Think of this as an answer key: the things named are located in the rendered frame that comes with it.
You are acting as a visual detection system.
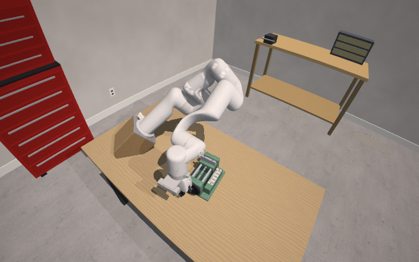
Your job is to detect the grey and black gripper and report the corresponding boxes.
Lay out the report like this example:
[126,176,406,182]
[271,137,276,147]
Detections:
[177,176,192,197]

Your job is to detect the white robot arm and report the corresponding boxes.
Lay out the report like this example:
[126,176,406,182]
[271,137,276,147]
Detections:
[136,58,243,196]

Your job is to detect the green slide mechanism with black handwheel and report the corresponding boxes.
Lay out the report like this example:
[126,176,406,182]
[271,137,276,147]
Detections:
[190,152,225,201]

